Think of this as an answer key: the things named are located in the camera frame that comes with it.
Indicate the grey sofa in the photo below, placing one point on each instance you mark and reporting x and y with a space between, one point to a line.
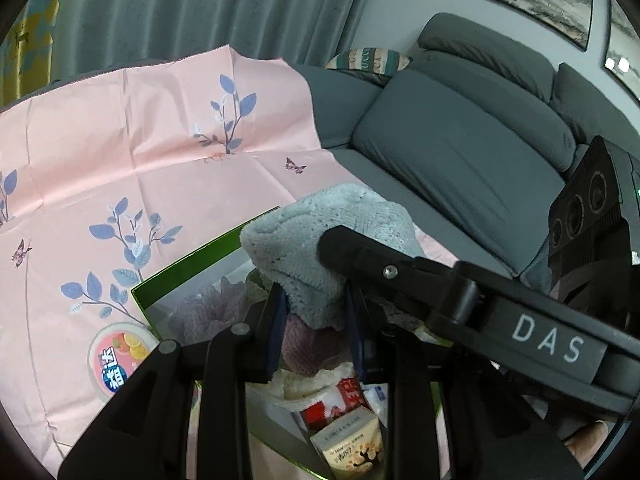
450 160

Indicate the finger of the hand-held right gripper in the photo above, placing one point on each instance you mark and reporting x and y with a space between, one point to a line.
380 270

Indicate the grey green curtain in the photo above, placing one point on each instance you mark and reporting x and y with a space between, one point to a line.
200 10

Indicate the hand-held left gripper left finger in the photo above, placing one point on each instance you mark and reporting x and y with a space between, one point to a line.
277 325

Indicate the yellow white knit cloth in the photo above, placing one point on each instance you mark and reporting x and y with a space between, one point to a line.
320 385

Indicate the person's right hand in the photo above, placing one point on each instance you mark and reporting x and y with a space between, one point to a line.
590 442

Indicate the purple knit cloth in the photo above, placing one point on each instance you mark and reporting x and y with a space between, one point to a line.
200 310

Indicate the pink floral cloth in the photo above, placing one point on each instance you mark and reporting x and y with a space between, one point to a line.
125 135

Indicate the red and white packet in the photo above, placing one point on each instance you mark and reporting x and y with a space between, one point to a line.
345 400

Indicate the beige snack carton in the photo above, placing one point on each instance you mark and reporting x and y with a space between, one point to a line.
350 450

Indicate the grey fluffy towel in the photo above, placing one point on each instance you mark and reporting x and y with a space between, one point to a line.
300 240

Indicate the striped pillow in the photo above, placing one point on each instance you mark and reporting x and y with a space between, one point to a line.
370 60

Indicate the green box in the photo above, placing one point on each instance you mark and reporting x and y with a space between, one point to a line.
200 260

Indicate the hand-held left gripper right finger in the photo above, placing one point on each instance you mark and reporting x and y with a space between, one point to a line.
356 340

